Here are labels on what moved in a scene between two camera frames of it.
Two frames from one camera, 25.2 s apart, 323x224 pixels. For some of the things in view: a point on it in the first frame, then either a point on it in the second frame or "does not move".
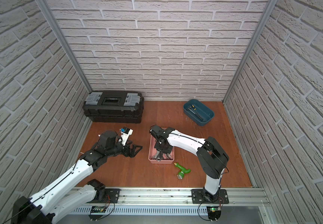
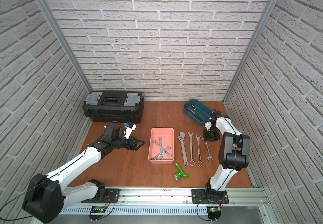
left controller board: [96, 209] does not move
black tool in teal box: [193, 109] does not move
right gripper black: [156, 146] → [207, 137]
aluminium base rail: [141, 196] does not move
